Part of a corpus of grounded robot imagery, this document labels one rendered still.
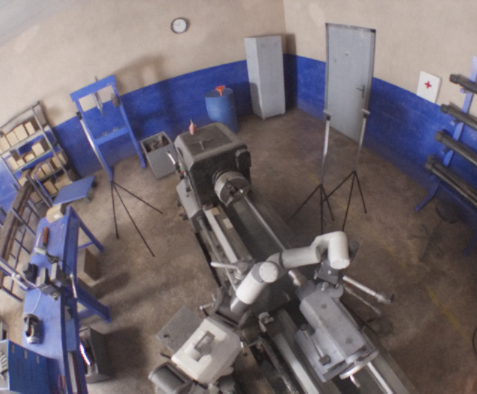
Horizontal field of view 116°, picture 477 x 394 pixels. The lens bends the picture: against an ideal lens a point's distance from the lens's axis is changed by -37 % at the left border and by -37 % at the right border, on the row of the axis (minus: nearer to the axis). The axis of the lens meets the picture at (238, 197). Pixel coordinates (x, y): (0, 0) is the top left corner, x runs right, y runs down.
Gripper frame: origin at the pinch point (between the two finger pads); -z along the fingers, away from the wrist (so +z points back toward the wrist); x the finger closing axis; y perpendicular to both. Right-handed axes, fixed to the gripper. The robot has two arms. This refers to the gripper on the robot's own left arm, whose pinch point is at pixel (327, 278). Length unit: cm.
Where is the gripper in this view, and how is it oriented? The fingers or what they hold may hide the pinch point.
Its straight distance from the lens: 104.1
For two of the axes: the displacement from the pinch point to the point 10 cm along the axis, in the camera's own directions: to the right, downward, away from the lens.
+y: 5.6, -6.2, 5.5
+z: -1.3, -7.2, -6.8
